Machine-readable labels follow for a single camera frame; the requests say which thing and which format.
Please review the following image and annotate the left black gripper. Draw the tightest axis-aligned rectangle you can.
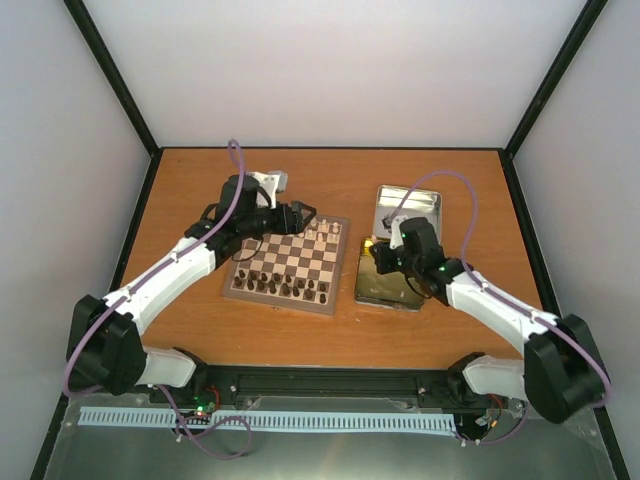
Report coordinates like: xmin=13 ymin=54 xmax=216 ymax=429
xmin=240 ymin=202 xmax=318 ymax=239

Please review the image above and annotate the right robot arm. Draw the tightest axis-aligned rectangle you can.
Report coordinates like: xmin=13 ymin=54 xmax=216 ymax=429
xmin=368 ymin=216 xmax=611 ymax=424

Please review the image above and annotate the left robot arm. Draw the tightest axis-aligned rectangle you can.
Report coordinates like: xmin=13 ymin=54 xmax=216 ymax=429
xmin=64 ymin=172 xmax=316 ymax=403

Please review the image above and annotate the wooden chess board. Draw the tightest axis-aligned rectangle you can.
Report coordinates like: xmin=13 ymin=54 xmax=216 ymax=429
xmin=223 ymin=215 xmax=350 ymax=316

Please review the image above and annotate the green lit circuit board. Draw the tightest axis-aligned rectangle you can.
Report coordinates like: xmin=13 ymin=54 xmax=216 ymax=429
xmin=193 ymin=387 xmax=221 ymax=417

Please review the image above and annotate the gold tin box base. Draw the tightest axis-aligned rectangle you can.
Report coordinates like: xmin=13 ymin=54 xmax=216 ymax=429
xmin=354 ymin=237 xmax=425 ymax=312

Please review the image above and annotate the silver tin lid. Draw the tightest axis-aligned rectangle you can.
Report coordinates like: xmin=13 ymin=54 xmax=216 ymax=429
xmin=372 ymin=185 xmax=442 ymax=240

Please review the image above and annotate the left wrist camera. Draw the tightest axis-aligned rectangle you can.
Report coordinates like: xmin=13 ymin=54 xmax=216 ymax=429
xmin=248 ymin=171 xmax=288 ymax=209

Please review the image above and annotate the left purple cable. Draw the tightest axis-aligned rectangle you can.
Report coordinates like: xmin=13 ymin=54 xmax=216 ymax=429
xmin=63 ymin=139 xmax=246 ymax=397

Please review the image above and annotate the purple cable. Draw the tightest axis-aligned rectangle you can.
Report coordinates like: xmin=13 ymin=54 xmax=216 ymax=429
xmin=63 ymin=139 xmax=246 ymax=397
xmin=392 ymin=170 xmax=614 ymax=446

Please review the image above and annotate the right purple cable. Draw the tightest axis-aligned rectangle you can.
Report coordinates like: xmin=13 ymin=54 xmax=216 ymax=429
xmin=392 ymin=170 xmax=614 ymax=446

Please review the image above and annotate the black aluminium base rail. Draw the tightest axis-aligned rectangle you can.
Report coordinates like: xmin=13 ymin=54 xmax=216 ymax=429
xmin=64 ymin=364 xmax=601 ymax=416

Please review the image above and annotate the light blue cable duct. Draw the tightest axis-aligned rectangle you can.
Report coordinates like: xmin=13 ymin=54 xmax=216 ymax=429
xmin=77 ymin=406 xmax=456 ymax=436

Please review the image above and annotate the black frame post left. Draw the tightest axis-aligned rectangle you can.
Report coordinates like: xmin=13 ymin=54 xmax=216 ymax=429
xmin=63 ymin=0 xmax=160 ymax=159

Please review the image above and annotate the black frame post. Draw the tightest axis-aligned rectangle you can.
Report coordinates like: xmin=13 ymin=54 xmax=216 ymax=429
xmin=63 ymin=0 xmax=160 ymax=159
xmin=504 ymin=0 xmax=609 ymax=159

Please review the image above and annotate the black frame post right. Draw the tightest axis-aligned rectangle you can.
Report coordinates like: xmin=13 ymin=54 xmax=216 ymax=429
xmin=504 ymin=0 xmax=609 ymax=159

